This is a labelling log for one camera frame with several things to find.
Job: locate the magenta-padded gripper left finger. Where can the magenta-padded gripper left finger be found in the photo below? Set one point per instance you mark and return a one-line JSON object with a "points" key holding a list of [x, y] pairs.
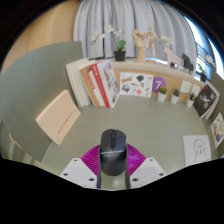
{"points": [[76, 170]]}

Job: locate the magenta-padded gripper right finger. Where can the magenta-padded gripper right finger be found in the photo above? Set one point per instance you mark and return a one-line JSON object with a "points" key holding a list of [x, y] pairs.
{"points": [[146, 170]]}

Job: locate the dark grey computer mouse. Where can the dark grey computer mouse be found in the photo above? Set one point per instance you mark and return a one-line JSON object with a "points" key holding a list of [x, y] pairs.
{"points": [[113, 153]]}

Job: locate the white printed mouse pad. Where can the white printed mouse pad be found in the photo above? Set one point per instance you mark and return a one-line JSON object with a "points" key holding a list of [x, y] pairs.
{"points": [[196, 150]]}

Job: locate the beige booklet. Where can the beige booklet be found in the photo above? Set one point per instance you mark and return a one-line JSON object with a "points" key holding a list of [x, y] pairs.
{"points": [[58, 116]]}

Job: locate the small plant in white pot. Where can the small plant in white pot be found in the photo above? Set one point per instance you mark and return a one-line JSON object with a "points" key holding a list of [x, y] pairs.
{"points": [[162, 97], [175, 99], [190, 103]]}

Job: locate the colourful food sticker card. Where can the colourful food sticker card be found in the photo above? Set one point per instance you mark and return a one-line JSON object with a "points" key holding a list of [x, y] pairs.
{"points": [[217, 130]]}

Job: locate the tan book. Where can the tan book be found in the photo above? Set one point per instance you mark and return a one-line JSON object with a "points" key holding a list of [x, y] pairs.
{"points": [[87, 85]]}

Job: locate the white illustrated sticker card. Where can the white illustrated sticker card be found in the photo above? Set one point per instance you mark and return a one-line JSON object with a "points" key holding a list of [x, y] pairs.
{"points": [[136, 84]]}

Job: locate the purple round number disc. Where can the purple round number disc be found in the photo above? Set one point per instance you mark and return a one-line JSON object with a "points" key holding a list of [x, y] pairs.
{"points": [[158, 84]]}

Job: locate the red book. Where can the red book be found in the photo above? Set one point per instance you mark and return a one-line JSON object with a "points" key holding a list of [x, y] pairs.
{"points": [[99, 85]]}

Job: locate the dark cover book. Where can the dark cover book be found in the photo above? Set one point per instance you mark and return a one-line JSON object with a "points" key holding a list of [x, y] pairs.
{"points": [[205, 100]]}

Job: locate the white book stack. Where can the white book stack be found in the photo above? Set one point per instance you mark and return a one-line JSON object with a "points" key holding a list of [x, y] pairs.
{"points": [[215, 108]]}

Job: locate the wooden desk ledge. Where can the wooden desk ledge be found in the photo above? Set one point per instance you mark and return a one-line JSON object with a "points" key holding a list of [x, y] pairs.
{"points": [[170, 80]]}

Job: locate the green desk partition panel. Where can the green desk partition panel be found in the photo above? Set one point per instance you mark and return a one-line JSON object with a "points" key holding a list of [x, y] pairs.
{"points": [[218, 90], [30, 83]]}

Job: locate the white orchid in black pot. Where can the white orchid in black pot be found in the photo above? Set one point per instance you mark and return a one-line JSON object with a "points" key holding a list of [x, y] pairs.
{"points": [[119, 55], [166, 40], [203, 77]]}

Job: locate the pink wooden horse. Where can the pink wooden horse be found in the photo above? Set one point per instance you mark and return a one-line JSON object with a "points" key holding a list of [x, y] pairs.
{"points": [[171, 59]]}

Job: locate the black wooden horse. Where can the black wooden horse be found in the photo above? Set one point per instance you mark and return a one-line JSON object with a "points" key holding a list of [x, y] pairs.
{"points": [[186, 63]]}

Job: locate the wooden hand model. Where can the wooden hand model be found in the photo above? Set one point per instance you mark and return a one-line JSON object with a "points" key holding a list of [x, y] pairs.
{"points": [[140, 45]]}

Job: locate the wooden artist mannequin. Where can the wooden artist mannequin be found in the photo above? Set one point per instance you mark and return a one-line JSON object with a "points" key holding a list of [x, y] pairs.
{"points": [[151, 41]]}

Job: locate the dark framed window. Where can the dark framed window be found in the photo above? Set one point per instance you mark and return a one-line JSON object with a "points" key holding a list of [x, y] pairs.
{"points": [[203, 40]]}

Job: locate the grey curtain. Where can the grey curtain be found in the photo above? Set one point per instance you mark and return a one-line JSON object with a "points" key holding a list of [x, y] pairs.
{"points": [[133, 16]]}

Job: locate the white wall socket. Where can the white wall socket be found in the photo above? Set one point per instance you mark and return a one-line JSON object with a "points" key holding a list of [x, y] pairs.
{"points": [[185, 86], [196, 90]]}

